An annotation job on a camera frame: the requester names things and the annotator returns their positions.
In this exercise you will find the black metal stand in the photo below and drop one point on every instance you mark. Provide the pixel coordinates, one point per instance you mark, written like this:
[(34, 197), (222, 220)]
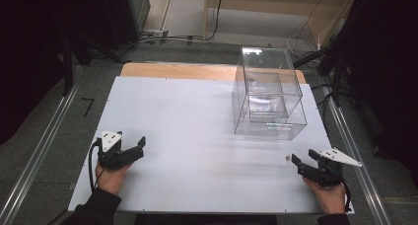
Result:
[(67, 67), (335, 77)]

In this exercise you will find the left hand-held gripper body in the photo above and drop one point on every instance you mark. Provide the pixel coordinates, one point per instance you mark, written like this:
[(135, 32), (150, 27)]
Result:
[(109, 142)]

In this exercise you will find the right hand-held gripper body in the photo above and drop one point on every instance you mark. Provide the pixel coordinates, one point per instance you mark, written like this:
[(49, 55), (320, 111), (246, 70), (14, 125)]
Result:
[(328, 172)]

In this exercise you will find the aluminium floor rail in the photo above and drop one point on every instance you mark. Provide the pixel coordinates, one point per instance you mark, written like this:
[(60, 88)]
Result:
[(36, 152), (358, 172)]

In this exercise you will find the person's left hand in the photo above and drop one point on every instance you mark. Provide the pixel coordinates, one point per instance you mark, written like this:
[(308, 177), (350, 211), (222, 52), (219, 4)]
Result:
[(111, 180)]

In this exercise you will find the light wooden frame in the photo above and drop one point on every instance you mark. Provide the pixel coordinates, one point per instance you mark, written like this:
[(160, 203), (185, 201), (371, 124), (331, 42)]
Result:
[(282, 1)]

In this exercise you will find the small clear acrylic inner box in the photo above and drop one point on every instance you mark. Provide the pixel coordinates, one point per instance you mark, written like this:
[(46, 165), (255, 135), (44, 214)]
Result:
[(266, 98)]

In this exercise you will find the dark curtain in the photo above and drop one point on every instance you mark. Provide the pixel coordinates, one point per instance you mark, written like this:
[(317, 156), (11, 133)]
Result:
[(384, 70)]

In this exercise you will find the black cabinet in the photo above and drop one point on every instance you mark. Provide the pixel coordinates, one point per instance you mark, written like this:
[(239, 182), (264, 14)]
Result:
[(125, 14)]

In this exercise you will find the person's right hand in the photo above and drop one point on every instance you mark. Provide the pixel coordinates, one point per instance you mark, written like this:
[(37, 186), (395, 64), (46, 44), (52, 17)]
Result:
[(328, 198)]

